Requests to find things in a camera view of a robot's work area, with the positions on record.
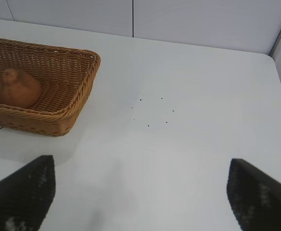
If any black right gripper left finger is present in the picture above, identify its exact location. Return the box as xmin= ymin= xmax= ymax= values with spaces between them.
xmin=0 ymin=155 xmax=56 ymax=231

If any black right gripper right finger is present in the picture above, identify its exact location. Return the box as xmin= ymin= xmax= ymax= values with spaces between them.
xmin=227 ymin=158 xmax=281 ymax=231

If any brown woven wicker basket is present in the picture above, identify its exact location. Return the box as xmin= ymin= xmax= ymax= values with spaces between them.
xmin=0 ymin=37 xmax=102 ymax=138

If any orange knobbed toy fruit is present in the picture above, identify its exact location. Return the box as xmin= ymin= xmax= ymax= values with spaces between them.
xmin=0 ymin=68 xmax=42 ymax=109

